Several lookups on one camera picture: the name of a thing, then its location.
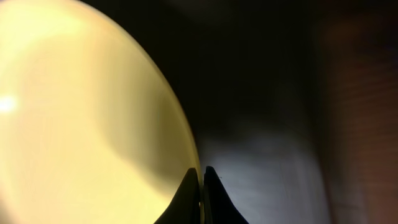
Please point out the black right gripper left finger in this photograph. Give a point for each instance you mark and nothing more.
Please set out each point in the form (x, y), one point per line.
(185, 205)

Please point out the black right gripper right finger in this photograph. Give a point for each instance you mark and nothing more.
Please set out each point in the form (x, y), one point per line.
(218, 207)

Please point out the yellow plate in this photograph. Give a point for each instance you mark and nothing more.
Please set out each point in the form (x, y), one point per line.
(91, 131)

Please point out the dark brown serving tray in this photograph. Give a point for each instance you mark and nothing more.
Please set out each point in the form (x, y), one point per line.
(234, 70)

